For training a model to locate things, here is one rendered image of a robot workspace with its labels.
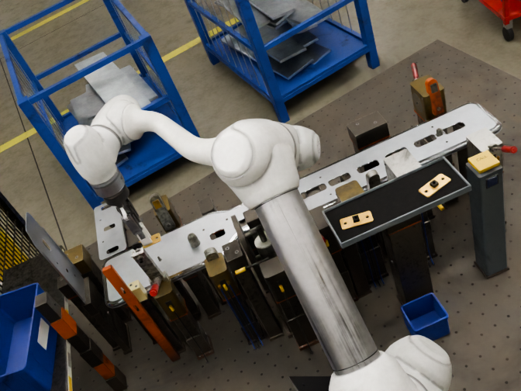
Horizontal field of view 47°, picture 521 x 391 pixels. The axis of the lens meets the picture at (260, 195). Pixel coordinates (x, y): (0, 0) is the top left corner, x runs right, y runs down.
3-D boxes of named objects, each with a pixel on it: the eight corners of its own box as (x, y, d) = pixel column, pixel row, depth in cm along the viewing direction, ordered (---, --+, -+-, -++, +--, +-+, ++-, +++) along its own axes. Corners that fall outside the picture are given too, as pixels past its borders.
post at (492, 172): (495, 253, 192) (488, 152, 163) (509, 269, 186) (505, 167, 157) (474, 262, 192) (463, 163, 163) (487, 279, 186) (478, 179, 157)
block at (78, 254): (129, 304, 226) (81, 243, 202) (132, 320, 220) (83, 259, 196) (109, 313, 225) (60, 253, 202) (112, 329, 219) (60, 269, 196)
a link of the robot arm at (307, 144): (257, 123, 149) (232, 122, 136) (326, 119, 141) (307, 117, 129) (259, 175, 150) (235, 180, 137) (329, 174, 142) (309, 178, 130)
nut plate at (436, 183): (440, 174, 160) (440, 171, 159) (451, 180, 157) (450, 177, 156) (417, 191, 158) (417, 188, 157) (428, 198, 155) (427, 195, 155)
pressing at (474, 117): (470, 97, 205) (470, 93, 204) (508, 130, 188) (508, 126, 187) (101, 262, 203) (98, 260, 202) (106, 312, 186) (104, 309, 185)
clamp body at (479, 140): (491, 207, 206) (486, 126, 182) (512, 230, 197) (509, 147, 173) (472, 216, 206) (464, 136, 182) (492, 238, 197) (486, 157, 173)
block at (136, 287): (184, 342, 205) (138, 278, 181) (186, 351, 202) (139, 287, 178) (175, 347, 205) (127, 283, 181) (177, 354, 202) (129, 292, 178)
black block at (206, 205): (236, 243, 231) (208, 191, 212) (242, 261, 224) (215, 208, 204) (223, 249, 231) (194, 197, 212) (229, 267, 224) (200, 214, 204)
